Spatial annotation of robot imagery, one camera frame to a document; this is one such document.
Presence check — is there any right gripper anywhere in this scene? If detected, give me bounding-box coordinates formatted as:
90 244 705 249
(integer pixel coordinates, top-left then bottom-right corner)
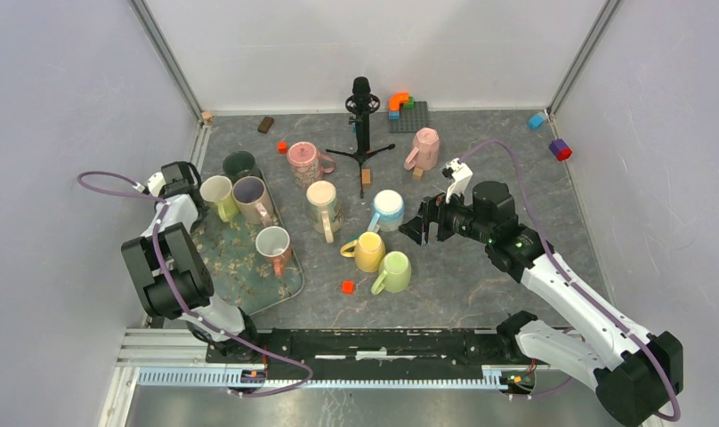
398 182 493 246

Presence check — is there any yellow-green octagonal mug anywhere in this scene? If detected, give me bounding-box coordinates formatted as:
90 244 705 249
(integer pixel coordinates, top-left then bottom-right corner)
200 175 239 222

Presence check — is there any dark green mug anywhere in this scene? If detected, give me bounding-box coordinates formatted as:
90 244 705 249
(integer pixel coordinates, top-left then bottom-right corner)
222 151 263 183

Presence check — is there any iridescent pink mug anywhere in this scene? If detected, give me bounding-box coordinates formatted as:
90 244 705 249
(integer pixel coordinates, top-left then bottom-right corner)
232 176 274 227

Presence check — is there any salmon flower mug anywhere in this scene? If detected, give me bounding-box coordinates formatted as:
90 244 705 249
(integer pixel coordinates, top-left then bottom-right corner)
255 226 293 278

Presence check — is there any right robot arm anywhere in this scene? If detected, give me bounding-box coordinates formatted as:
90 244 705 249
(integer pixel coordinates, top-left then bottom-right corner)
400 181 683 426

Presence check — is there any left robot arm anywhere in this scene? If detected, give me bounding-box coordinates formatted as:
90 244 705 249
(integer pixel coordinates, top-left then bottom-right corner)
121 161 262 363

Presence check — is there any blue white mug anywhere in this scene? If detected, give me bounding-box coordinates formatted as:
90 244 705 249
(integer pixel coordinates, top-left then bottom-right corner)
368 189 405 232

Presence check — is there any light green mug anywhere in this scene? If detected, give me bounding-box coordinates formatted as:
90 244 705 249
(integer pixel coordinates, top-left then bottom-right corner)
371 251 412 295

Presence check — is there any yellow mug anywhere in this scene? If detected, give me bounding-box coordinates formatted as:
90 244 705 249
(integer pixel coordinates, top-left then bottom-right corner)
340 231 386 273

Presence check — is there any pink octagonal mug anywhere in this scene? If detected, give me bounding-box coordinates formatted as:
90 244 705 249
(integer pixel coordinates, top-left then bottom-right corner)
404 127 440 171

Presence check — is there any tall seashell cream mug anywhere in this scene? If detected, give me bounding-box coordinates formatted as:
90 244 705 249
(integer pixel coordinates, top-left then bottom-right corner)
306 181 343 244

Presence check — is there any pink ghost pattern mug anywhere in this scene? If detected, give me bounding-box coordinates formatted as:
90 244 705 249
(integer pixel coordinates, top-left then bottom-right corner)
287 141 336 189

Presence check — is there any small tan wooden block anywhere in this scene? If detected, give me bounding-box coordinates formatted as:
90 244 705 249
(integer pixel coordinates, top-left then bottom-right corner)
412 167 424 181

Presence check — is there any small wooden cube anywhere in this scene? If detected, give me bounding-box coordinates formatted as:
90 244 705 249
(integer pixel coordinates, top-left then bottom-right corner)
201 111 214 125

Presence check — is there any red cube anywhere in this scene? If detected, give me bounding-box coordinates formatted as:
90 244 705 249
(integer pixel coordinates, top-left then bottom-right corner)
341 280 355 294

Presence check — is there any brown block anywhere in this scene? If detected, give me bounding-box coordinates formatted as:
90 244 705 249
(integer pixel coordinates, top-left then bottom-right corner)
257 116 275 134

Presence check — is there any grey lego baseplate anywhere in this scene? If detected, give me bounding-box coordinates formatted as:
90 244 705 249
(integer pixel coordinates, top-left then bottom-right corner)
389 101 430 133

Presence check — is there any floral green tray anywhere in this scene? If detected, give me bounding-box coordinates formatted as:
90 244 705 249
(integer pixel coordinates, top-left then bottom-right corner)
191 198 304 315

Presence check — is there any orange curved block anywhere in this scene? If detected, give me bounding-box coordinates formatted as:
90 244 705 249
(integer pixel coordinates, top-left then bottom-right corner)
388 92 409 111

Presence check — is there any black microphone on tripod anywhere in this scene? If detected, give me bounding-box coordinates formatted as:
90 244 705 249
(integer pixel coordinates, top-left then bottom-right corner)
327 77 395 179

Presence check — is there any blue block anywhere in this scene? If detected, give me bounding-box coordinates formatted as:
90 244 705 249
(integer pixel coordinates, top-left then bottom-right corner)
527 112 547 130

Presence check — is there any purple red block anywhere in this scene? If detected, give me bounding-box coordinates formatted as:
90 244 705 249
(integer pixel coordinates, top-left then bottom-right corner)
549 139 573 162

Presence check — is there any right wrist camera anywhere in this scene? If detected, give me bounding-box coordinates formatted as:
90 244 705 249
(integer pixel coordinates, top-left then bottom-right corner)
441 157 473 203

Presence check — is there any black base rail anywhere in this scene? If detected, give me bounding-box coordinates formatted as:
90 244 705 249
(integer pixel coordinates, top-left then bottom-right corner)
206 328 531 382

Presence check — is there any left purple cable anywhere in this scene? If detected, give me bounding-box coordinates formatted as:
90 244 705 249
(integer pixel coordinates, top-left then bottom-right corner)
77 171 315 399

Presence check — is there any purple cable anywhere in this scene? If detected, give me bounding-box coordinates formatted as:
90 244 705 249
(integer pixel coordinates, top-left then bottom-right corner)
458 139 683 423
77 171 315 399

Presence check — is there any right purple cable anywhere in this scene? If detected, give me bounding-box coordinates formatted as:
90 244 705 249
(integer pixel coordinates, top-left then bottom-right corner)
458 139 683 423

